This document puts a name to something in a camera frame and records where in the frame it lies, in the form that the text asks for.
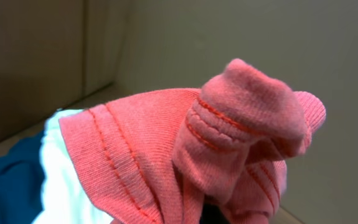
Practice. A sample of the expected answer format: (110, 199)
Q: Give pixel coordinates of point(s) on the red printed t-shirt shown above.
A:
(187, 155)

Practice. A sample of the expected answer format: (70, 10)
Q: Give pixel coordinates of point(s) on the white folded shirt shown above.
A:
(63, 198)

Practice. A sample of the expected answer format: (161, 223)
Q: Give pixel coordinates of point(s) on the navy blue folded garment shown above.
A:
(21, 178)

